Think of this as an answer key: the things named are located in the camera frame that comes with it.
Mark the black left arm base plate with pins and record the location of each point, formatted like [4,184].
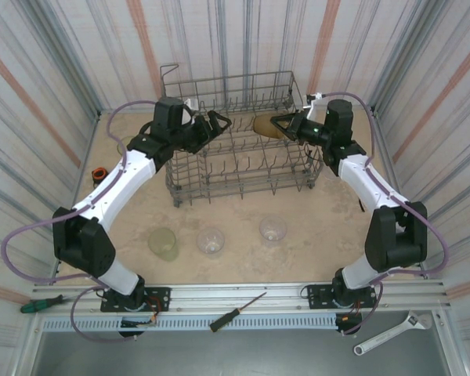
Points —
[160,297]

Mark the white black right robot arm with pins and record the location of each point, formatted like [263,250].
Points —
[376,188]

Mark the pale green textured cup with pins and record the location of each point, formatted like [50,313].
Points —
[162,244]

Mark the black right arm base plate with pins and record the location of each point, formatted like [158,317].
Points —
[317,295]

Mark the aluminium mounting rail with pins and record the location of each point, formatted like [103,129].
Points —
[239,291]

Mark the clear drinking glass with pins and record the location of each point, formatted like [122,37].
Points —
[210,243]
[273,231]

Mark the silver adjustable wrench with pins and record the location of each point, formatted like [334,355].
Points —
[391,333]

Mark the amber textured plastic cup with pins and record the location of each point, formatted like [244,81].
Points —
[263,126]

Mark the grey metal shelf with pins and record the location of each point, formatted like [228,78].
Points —
[239,356]

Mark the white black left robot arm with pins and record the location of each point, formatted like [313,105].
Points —
[113,184]

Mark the transparent green glass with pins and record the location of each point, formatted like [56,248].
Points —
[122,147]

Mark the orange black tape measure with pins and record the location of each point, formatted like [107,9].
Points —
[99,174]

